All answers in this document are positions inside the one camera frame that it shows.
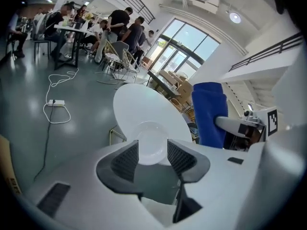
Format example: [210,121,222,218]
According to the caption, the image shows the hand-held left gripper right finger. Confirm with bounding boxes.
[166,138,212,184]

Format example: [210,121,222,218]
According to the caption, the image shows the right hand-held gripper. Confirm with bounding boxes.
[214,103,279,150]

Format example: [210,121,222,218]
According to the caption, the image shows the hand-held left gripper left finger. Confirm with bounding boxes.
[95,139,145,199]

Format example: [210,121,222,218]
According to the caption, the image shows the blue cloth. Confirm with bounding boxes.
[191,81,228,150]

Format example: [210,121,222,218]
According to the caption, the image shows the white ceramic plate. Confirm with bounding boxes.
[130,120,170,166]

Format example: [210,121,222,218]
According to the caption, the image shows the tall closed cardboard box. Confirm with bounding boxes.
[176,79,194,104]

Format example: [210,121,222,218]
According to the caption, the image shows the white round table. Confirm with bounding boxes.
[112,83,193,145]

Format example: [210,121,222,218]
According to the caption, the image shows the person's white printed t-shirt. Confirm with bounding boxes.
[272,61,307,129]

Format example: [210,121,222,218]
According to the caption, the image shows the black balcony railing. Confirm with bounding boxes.
[105,0,155,24]
[227,33,304,72]

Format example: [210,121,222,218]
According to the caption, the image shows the black glass-top table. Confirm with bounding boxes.
[146,69,183,102]

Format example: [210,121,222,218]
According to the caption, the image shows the round white ceiling lamp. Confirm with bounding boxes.
[229,11,242,24]

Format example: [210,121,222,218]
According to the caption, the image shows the printed flat cardboard box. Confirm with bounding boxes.
[0,134,22,196]

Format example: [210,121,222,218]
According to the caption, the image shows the grey padded chair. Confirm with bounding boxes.
[110,41,130,57]

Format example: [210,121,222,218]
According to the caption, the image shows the white ceiling air conditioner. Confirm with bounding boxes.
[189,0,220,14]

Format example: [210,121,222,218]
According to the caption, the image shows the white table with black legs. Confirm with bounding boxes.
[53,23,96,71]

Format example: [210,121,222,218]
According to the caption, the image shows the yellow flowers in vase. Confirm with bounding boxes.
[83,11,94,30]

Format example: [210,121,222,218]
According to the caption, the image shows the black power cable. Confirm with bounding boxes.
[33,105,53,182]

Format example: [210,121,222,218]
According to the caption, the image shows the large glass window wall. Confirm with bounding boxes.
[143,17,221,81]

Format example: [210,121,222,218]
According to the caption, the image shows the white floor cable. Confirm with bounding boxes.
[43,68,80,125]

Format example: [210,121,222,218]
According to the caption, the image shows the cream wire rocking chair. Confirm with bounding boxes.
[112,48,146,90]

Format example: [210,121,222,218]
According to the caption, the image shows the wire chair with patterned cushion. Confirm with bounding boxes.
[97,39,127,85]

